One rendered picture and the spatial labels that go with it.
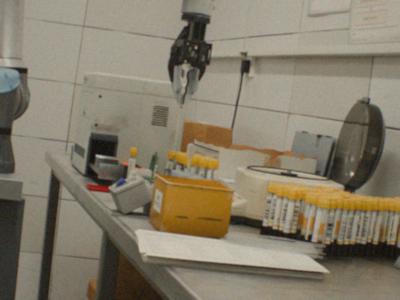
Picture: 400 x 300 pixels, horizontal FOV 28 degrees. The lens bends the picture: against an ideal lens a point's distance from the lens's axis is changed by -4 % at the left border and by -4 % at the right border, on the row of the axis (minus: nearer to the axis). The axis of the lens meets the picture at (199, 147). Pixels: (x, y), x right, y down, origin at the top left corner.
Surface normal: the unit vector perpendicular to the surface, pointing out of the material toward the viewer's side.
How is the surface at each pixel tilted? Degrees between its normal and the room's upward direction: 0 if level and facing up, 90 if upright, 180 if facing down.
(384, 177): 90
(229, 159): 91
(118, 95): 90
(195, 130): 87
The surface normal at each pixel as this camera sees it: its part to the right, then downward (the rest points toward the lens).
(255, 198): -0.53, -0.03
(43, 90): 0.29, 0.09
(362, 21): -0.94, -0.05
